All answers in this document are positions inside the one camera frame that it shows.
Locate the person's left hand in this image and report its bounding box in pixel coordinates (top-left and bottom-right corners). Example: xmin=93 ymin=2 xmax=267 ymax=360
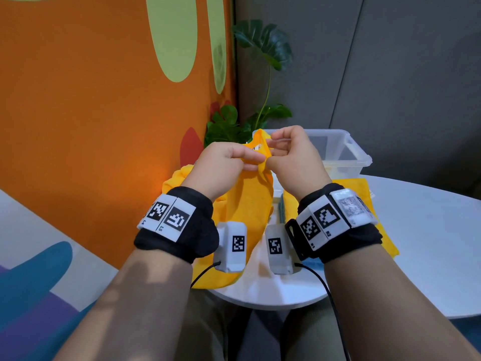
xmin=181 ymin=141 xmax=267 ymax=203

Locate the person's right hand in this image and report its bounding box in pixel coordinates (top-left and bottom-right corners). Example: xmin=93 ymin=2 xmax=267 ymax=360
xmin=266 ymin=125 xmax=333 ymax=202

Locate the clear plastic storage box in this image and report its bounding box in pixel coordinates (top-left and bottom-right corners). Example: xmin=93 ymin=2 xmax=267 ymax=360
xmin=252 ymin=128 xmax=373 ymax=192

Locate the yellow towel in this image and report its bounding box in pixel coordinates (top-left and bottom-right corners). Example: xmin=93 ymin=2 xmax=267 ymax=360
xmin=282 ymin=177 xmax=400 ymax=259
xmin=161 ymin=128 xmax=275 ymax=290

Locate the blue towel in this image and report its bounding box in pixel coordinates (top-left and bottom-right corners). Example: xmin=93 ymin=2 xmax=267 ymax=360
xmin=277 ymin=193 xmax=325 ymax=272

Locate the person's left forearm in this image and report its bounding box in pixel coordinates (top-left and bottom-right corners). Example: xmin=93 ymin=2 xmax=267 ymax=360
xmin=54 ymin=250 xmax=194 ymax=361

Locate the person's right forearm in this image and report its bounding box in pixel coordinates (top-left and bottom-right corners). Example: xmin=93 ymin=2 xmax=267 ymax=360
xmin=324 ymin=244 xmax=481 ymax=361

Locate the person's left leg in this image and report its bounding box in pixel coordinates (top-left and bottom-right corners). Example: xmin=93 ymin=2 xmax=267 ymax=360
xmin=184 ymin=289 xmax=249 ymax=361

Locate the person's leg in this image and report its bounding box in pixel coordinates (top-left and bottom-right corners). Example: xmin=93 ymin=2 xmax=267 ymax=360
xmin=282 ymin=298 xmax=350 ymax=361
xmin=184 ymin=289 xmax=249 ymax=361

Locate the person's right leg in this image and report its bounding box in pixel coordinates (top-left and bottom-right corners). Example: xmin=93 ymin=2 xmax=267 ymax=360
xmin=282 ymin=298 xmax=350 ymax=361

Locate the black left wristband with markers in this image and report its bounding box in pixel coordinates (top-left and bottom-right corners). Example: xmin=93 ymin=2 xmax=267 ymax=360
xmin=134 ymin=186 xmax=220 ymax=264

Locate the black wristband with markers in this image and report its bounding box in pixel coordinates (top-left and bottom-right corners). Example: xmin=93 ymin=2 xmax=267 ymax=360
xmin=134 ymin=186 xmax=220 ymax=264
xmin=285 ymin=183 xmax=383 ymax=264

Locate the black right wristband with markers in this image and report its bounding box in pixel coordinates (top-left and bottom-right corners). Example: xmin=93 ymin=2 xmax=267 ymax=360
xmin=285 ymin=183 xmax=383 ymax=264

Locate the green leafy plant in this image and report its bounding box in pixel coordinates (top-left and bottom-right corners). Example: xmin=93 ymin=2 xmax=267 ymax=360
xmin=204 ymin=19 xmax=294 ymax=147

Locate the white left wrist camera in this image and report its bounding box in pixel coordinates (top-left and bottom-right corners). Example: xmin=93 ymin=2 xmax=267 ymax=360
xmin=213 ymin=221 xmax=248 ymax=274

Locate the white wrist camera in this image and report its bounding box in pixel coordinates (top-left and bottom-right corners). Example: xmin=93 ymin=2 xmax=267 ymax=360
xmin=265 ymin=223 xmax=301 ymax=276
xmin=213 ymin=221 xmax=248 ymax=274

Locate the black left camera cable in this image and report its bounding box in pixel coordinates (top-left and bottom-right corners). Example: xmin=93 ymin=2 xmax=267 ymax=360
xmin=189 ymin=261 xmax=222 ymax=289

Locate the black camera cable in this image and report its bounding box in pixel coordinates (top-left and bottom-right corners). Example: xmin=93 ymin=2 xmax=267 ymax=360
xmin=294 ymin=263 xmax=352 ymax=361
xmin=189 ymin=261 xmax=222 ymax=289

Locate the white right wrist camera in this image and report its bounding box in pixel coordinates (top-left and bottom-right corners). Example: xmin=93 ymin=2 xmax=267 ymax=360
xmin=265 ymin=223 xmax=301 ymax=276

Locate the black right camera cable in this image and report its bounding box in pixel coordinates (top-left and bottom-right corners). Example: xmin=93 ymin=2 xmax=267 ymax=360
xmin=294 ymin=263 xmax=352 ymax=361

